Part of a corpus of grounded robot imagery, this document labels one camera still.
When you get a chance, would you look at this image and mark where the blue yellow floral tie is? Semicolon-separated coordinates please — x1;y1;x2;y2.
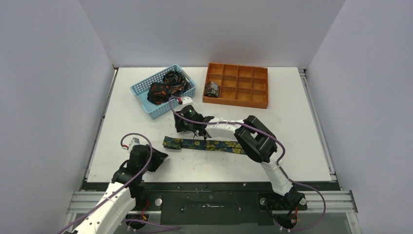
163;136;246;155

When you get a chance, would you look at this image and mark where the orange wooden compartment tray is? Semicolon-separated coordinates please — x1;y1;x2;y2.
203;62;269;109

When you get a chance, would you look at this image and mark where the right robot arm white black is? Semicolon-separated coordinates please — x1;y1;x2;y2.
174;105;306;209

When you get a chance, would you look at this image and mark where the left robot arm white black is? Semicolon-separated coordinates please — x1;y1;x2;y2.
59;143;168;234

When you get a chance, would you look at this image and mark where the black orange patterned tie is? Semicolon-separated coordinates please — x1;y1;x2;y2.
147;82;174;105

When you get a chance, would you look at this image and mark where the dark patterned tie in basket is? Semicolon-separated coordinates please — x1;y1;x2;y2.
163;71;190;97

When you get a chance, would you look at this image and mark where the rolled dark patterned tie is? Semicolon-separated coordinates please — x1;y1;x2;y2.
204;81;220;98

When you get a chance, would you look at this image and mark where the blue plastic basket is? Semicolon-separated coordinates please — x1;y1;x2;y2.
130;64;196;119

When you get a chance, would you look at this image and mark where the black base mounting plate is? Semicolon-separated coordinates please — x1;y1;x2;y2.
80;181;323;227

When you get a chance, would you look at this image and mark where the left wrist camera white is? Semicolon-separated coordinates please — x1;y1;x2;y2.
122;137;140;153

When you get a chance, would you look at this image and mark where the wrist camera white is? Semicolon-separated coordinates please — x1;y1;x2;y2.
122;137;140;153
178;97;193;107

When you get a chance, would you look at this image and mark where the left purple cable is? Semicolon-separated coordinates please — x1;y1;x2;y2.
56;133;153;234

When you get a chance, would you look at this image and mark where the purple cable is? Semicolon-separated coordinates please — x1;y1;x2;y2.
168;96;327;232
56;133;153;234

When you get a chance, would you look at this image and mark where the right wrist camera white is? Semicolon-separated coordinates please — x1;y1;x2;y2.
178;97;193;107

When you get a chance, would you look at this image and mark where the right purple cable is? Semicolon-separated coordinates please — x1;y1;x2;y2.
168;96;327;232

